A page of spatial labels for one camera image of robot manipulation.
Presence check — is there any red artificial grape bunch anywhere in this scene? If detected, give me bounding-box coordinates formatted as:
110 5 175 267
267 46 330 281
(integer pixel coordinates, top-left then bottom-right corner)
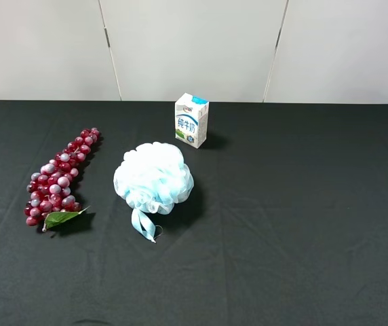
24 128 100 233

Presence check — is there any blue white bath loofah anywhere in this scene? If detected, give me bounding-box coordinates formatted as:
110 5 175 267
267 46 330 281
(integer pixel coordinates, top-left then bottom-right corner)
113 142 194 242

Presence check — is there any white blue milk carton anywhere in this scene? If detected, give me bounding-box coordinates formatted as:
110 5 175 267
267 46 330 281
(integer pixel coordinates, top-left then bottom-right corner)
174 93 210 149

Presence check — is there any black tablecloth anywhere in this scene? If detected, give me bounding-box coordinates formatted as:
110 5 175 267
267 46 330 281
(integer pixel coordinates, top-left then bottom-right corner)
0 101 388 325

